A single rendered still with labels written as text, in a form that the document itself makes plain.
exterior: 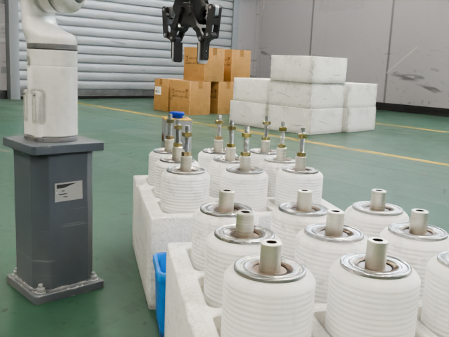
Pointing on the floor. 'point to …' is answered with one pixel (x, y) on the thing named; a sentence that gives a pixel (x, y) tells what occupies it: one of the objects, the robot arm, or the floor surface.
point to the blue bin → (160, 259)
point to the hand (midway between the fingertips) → (189, 55)
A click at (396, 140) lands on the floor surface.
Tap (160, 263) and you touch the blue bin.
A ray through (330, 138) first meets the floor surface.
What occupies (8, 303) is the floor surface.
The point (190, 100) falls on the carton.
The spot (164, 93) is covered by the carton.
